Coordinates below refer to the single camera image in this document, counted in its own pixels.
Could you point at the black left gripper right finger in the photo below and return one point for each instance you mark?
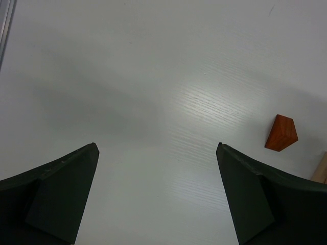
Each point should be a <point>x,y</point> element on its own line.
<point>268,205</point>

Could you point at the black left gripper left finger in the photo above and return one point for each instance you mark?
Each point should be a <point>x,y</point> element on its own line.
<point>45,205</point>

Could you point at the long light wood block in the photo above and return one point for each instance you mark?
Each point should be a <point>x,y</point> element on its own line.
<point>320,173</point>

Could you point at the reddish brown wood block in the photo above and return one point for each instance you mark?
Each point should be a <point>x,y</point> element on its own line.
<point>282,134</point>

